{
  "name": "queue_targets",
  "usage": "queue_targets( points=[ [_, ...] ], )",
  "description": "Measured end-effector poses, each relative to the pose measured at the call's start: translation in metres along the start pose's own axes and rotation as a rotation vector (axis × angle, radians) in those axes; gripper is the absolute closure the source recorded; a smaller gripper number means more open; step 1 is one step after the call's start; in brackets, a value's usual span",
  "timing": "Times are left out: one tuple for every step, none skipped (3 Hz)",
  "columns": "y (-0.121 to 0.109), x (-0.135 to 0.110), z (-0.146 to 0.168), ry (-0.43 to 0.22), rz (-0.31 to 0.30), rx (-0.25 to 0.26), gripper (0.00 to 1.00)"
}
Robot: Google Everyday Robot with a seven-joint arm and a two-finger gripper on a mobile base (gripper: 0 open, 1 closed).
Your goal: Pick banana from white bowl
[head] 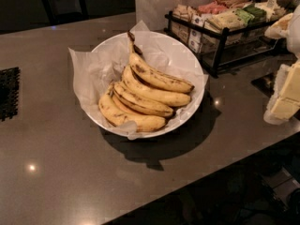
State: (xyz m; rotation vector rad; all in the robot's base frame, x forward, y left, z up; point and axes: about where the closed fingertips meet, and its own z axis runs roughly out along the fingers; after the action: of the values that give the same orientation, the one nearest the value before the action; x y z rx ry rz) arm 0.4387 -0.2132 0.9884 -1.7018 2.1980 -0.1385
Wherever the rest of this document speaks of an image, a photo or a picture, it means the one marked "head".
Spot dark water dispenser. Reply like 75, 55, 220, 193
41, 0, 88, 25

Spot white paper bowl liner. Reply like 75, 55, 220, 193
68, 20, 209, 141

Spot bottom yellow banana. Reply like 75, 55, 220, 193
98, 84, 166, 132

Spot dark printed mouse pad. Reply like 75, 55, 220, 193
251, 72, 277, 98

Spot spotted yellow banana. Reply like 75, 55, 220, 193
127, 32, 194, 94

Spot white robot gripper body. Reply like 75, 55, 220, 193
286, 5, 300, 59

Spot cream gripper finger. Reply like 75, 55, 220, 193
264, 13, 293, 39
263, 61, 300, 125

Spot white bowl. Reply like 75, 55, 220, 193
77, 31, 206, 140

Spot black woven mat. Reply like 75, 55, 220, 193
0, 67, 21, 121

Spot green sweetener packets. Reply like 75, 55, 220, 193
235, 5, 266, 25

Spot pink sweetener packets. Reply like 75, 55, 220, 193
198, 2, 228, 14

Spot black wire condiment rack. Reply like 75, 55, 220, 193
164, 11, 282, 78

